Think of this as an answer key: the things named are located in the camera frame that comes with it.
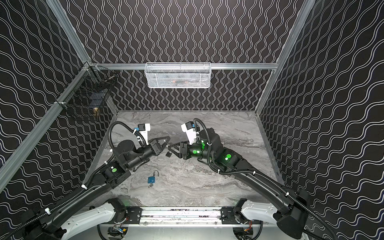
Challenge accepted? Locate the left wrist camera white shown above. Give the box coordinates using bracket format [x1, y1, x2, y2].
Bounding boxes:
[134, 124, 151, 144]

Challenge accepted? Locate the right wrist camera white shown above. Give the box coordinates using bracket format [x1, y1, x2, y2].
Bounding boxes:
[181, 121, 198, 145]

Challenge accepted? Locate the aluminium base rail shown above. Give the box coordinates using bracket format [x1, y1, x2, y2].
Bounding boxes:
[59, 205, 304, 228]

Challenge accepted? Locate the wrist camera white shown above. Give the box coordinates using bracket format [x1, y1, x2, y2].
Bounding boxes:
[181, 121, 198, 145]
[134, 124, 151, 144]

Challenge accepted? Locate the blue padlock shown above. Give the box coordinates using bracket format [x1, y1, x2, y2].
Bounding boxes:
[148, 170, 160, 185]

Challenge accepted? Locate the white mesh basket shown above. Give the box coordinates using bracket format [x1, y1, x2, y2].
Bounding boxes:
[145, 62, 212, 89]

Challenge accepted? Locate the black wire basket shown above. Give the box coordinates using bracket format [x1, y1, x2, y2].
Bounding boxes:
[58, 66, 118, 122]

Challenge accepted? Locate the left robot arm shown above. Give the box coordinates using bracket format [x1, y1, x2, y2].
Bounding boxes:
[2, 121, 171, 240]

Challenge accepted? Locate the brass bell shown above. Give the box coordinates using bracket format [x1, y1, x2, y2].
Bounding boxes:
[93, 108, 100, 119]

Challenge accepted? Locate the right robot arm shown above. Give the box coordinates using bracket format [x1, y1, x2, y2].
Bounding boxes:
[167, 118, 337, 240]

